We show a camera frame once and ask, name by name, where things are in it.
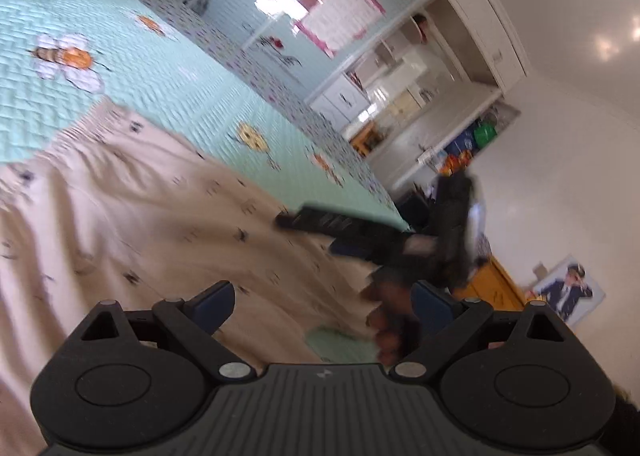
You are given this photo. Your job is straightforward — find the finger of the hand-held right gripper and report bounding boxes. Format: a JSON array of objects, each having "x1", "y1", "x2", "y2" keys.
[{"x1": 275, "y1": 205, "x2": 386, "y2": 243}]

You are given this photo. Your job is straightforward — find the green bee print bed cover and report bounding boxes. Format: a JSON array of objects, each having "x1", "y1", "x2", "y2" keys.
[{"x1": 0, "y1": 0, "x2": 411, "y2": 364}]

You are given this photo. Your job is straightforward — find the cream smiley print pants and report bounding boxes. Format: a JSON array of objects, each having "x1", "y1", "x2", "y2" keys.
[{"x1": 0, "y1": 99, "x2": 401, "y2": 437}]

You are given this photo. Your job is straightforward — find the person's right hand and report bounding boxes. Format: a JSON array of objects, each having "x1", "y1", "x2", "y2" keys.
[{"x1": 360, "y1": 281, "x2": 421, "y2": 367}]

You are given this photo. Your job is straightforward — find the colourful hanging bags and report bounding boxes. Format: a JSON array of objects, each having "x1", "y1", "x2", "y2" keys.
[{"x1": 440, "y1": 121, "x2": 501, "y2": 172}]

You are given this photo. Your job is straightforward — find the pink bordered poster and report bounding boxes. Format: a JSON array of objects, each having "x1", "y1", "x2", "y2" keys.
[{"x1": 295, "y1": 0, "x2": 386, "y2": 57}]

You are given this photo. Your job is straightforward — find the wooden chair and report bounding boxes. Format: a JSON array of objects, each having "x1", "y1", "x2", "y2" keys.
[{"x1": 350, "y1": 121, "x2": 391, "y2": 157}]

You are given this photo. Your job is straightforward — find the wooden dresser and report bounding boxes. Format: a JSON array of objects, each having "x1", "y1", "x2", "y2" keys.
[{"x1": 450, "y1": 256, "x2": 526, "y2": 312}]

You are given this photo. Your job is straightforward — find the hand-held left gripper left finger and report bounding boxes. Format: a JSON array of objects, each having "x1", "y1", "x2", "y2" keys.
[{"x1": 80, "y1": 280, "x2": 257, "y2": 383}]

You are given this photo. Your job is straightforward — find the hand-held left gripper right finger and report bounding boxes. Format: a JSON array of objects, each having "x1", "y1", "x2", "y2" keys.
[{"x1": 391, "y1": 282, "x2": 566, "y2": 381}]

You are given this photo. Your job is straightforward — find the white drawer unit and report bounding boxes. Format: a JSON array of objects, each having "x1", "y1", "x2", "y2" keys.
[{"x1": 310, "y1": 74, "x2": 371, "y2": 124}]

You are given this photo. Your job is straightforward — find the child portrait photo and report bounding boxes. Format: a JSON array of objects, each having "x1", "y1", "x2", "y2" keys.
[{"x1": 532, "y1": 261, "x2": 606, "y2": 329}]

